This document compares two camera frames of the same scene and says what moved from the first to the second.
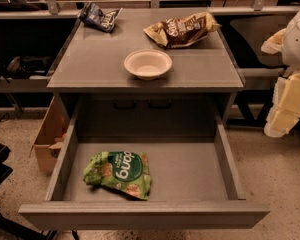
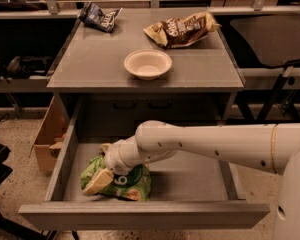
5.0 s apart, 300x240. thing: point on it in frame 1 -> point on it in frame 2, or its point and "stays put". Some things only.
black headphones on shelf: x=20 y=66 stays put
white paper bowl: x=148 y=64 stays put
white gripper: x=297 y=42 -> x=112 y=159
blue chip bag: x=93 y=17 stays put
